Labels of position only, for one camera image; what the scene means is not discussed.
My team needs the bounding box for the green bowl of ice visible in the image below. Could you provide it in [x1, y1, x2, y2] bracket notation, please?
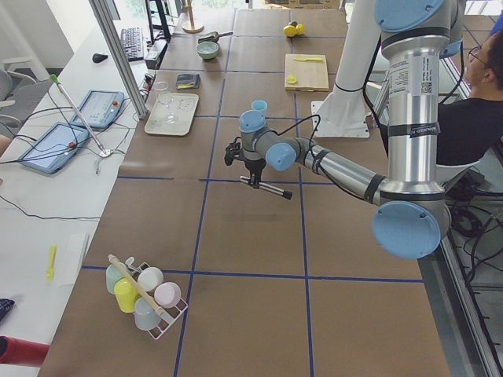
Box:
[196, 41, 219, 60]

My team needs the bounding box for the black computer mouse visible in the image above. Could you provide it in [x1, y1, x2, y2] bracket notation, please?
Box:
[92, 53, 108, 64]

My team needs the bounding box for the light blue cup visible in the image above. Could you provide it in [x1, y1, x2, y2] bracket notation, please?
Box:
[251, 100, 268, 117]

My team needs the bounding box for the yellow plastic spoon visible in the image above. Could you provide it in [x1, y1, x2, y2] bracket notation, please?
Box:
[46, 244, 57, 281]

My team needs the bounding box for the mint green cup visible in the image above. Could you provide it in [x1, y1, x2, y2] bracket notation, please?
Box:
[105, 264, 123, 295]

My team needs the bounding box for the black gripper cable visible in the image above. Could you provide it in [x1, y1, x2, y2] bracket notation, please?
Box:
[266, 115, 327, 174]

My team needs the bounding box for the near blue teach pendant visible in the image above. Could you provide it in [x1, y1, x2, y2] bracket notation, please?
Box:
[18, 123, 90, 174]

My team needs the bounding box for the pink cup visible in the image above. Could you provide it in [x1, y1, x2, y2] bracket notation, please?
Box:
[154, 282, 182, 309]

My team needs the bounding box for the yellow plastic knife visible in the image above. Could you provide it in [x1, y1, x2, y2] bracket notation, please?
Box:
[293, 57, 325, 62]

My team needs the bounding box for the white cup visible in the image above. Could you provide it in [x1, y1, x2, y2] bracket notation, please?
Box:
[138, 266, 163, 292]

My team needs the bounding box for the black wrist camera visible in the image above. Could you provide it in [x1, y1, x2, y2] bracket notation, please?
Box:
[224, 137, 243, 167]

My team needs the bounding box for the aluminium frame post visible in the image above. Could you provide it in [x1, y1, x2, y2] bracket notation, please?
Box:
[89, 0, 148, 119]

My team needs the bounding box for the steel ice scoop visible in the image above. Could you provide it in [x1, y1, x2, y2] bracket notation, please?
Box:
[197, 31, 233, 43]

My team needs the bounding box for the steel muddler black tip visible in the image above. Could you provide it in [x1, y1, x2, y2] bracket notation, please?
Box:
[239, 176, 292, 200]

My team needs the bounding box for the blue teach pendant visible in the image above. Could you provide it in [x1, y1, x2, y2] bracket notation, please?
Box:
[79, 90, 125, 130]
[18, 123, 90, 174]

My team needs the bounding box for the red bottle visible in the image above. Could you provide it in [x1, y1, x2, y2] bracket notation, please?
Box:
[1, 336, 50, 367]

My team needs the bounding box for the cream bear tray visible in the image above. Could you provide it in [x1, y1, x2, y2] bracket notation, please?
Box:
[145, 93, 199, 137]

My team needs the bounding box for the grey blue cup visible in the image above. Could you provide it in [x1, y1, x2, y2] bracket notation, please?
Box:
[134, 298, 160, 331]

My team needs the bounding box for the grey folded cloth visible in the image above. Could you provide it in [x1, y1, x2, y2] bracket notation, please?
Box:
[175, 73, 200, 90]

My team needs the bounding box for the white cup rack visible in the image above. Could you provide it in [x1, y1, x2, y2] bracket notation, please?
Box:
[126, 257, 188, 339]

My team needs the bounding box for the white office chair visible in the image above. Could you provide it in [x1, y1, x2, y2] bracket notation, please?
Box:
[435, 139, 502, 188]

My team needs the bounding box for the black computer box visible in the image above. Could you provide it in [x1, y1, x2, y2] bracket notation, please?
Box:
[144, 39, 167, 70]

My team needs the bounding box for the wooden cup tree stand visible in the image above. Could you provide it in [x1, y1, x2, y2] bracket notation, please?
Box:
[182, 0, 204, 34]

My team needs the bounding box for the yellow cup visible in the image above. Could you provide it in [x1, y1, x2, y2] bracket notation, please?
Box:
[113, 278, 141, 313]

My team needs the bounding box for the wooden cutting board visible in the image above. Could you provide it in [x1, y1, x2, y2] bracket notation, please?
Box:
[285, 53, 329, 92]

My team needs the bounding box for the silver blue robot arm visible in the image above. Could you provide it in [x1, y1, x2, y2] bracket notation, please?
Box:
[225, 1, 465, 259]

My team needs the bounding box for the clear wine glass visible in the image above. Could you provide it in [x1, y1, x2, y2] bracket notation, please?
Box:
[153, 81, 177, 123]

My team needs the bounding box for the green tipped metal rod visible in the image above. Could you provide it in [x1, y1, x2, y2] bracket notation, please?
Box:
[50, 74, 112, 158]

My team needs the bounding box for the wooden rack handle rod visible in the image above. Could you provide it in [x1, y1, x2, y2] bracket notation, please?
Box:
[108, 254, 166, 317]

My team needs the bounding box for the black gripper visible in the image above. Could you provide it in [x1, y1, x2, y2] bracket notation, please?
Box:
[242, 151, 266, 189]

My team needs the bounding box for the person in black shirt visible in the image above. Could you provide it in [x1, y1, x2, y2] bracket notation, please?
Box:
[436, 31, 502, 166]

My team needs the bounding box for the black keyboard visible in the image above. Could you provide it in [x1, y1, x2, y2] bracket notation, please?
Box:
[120, 27, 144, 61]

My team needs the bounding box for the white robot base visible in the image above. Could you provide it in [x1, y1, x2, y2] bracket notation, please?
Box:
[311, 0, 380, 138]

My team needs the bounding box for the far blue teach pendant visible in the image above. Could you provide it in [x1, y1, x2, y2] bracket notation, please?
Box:
[79, 90, 125, 130]

